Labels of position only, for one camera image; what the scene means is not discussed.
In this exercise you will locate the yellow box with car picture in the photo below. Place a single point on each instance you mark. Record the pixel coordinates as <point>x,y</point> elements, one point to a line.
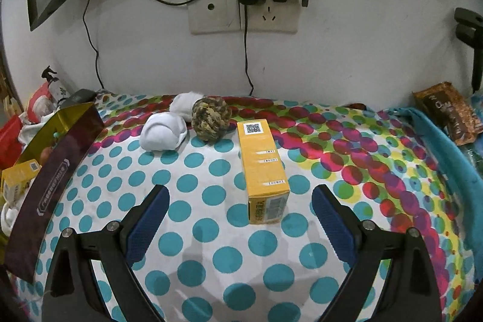
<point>16,179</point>

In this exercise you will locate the black flat device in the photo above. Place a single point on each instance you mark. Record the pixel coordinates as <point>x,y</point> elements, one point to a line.
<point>79,97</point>

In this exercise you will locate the woven rope ball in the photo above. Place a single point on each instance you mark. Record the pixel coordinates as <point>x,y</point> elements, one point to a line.
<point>211,118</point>

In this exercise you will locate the white sock ball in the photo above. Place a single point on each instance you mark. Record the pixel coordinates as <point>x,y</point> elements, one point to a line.
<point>163,131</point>

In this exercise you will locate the teal blue towel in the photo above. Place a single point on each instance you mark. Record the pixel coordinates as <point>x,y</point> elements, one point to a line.
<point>462,177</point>

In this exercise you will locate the white wall socket plate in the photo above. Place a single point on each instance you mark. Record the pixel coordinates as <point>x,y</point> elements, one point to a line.
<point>221,16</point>

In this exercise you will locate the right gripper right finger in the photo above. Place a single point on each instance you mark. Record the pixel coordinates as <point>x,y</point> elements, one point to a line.
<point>358,243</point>

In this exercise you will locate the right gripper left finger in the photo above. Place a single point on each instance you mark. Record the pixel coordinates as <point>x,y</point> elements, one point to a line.
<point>124,243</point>

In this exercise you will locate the gold tin box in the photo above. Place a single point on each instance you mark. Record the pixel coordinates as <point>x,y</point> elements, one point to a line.
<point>70,132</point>

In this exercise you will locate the brown snack bag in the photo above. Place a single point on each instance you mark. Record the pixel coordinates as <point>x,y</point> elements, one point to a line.
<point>447,108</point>

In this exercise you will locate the black clamp mount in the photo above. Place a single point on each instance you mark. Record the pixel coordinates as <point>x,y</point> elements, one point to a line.
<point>469,31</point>

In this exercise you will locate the red gift bag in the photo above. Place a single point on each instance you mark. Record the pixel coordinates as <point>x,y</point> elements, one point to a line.
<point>10,147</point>

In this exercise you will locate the white sock rear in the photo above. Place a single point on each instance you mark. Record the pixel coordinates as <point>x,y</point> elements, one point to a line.
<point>183,104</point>

